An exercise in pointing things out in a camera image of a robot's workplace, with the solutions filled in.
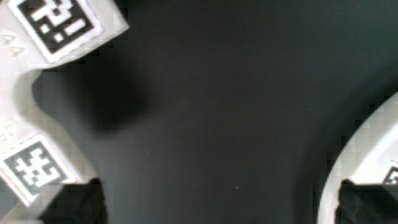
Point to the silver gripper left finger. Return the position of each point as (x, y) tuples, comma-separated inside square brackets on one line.
[(79, 205)]

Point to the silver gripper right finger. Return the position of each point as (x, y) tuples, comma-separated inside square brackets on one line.
[(367, 204)]

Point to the white round table top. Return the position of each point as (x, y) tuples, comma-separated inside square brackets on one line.
[(367, 164)]

